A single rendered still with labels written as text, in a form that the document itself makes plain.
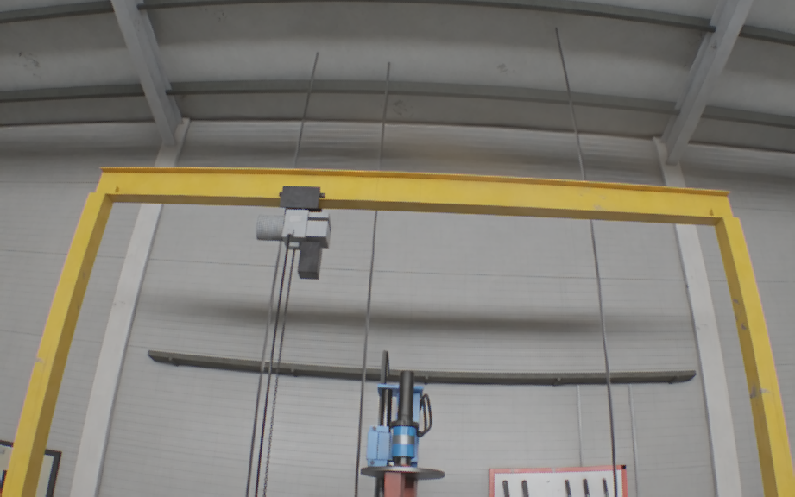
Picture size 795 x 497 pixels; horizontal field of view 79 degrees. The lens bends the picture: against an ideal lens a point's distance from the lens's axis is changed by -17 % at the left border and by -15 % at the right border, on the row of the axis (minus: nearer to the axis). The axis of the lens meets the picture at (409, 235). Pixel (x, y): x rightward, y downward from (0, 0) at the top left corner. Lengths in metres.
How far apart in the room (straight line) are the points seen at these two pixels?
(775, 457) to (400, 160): 5.56
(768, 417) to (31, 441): 5.06
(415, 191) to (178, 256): 3.79
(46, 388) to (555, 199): 4.00
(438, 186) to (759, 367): 2.75
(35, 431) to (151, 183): 2.13
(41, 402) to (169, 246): 3.60
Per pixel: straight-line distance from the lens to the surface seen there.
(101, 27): 8.11
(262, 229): 4.20
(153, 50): 7.76
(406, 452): 3.94
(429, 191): 4.34
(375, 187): 4.36
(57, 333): 4.46
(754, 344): 4.47
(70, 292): 4.55
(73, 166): 8.94
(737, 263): 4.70
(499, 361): 6.33
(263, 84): 7.69
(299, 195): 4.27
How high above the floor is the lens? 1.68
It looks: 30 degrees up
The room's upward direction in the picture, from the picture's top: 3 degrees clockwise
